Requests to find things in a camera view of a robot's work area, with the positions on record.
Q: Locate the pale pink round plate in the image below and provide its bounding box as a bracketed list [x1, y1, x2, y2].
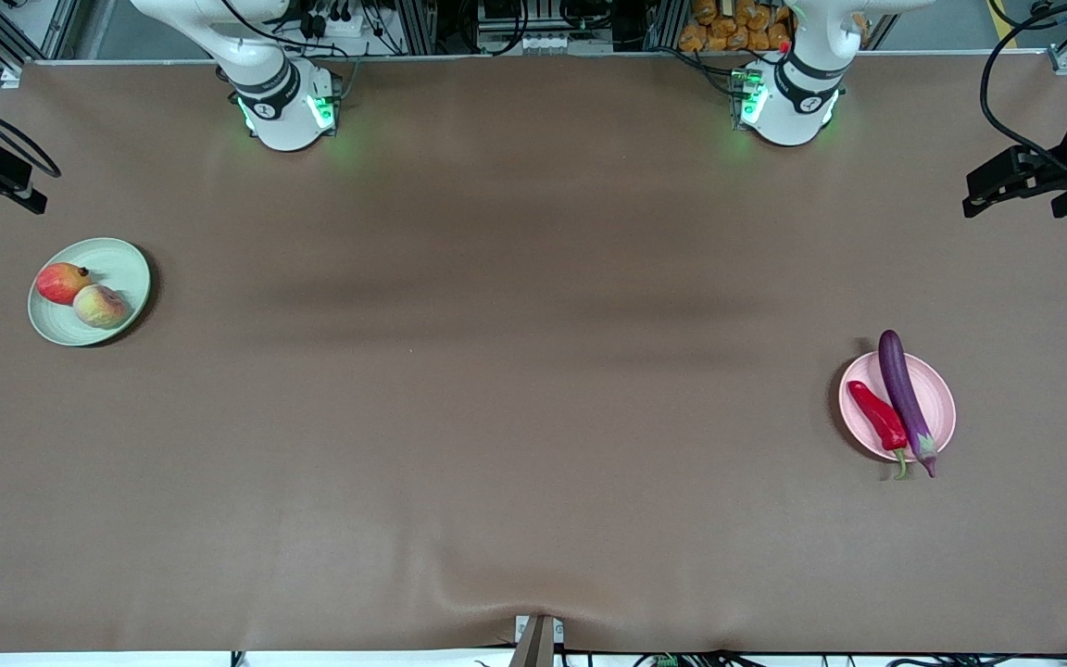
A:
[837, 350, 958, 462]

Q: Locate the red chili pepper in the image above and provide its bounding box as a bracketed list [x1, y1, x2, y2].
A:
[847, 380, 911, 481]

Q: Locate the pale yellow pink peach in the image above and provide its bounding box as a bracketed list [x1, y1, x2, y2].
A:
[73, 284, 130, 330]

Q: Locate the white power strip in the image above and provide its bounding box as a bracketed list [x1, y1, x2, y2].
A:
[297, 0, 370, 40]

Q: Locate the metal table edge bracket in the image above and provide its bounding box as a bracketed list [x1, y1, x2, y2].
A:
[508, 613, 565, 667]

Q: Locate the pale green round plate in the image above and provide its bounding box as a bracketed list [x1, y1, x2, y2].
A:
[28, 238, 152, 347]

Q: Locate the white terminal strip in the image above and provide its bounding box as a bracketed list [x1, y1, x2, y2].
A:
[520, 32, 596, 55]

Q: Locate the long purple eggplant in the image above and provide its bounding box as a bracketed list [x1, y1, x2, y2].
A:
[878, 330, 938, 479]

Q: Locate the brown table cover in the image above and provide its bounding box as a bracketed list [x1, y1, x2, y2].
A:
[0, 51, 1067, 655]

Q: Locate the red apple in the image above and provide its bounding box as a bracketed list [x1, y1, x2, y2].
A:
[36, 263, 93, 306]

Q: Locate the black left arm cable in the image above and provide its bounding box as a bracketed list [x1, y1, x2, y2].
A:
[979, 0, 1067, 184]

